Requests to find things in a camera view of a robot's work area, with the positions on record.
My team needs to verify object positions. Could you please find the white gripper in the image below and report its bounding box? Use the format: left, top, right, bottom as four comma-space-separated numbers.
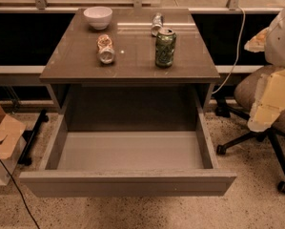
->
244, 7, 285, 133

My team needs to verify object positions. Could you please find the green soda can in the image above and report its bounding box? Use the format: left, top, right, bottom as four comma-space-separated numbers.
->
155, 28, 176, 68

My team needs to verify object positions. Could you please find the orange silver can lying down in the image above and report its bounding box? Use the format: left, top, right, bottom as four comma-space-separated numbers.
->
96, 34, 115, 64

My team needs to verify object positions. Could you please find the grey open drawer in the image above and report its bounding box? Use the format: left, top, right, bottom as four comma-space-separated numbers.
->
20, 86, 236, 197

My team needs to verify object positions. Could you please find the brown fabric office chair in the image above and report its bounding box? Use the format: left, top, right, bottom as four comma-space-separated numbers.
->
215, 66, 285, 194

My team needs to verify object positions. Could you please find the brown cabinet desk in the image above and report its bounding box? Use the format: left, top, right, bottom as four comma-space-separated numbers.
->
40, 9, 219, 105

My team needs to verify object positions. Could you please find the white ceramic bowl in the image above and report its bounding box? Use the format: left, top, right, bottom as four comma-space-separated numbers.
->
83, 7, 112, 30

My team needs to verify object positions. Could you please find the black metal stand foot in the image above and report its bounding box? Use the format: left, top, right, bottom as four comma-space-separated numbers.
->
18, 109, 49, 166

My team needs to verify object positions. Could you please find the cardboard box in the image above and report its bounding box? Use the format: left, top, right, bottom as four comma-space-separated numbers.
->
0, 105, 26, 185

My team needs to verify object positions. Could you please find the white hanging cable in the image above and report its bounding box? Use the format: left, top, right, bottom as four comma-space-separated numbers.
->
212, 7, 247, 95

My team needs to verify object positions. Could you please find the black floor cable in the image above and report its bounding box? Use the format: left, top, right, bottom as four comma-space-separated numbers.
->
0, 142, 41, 229

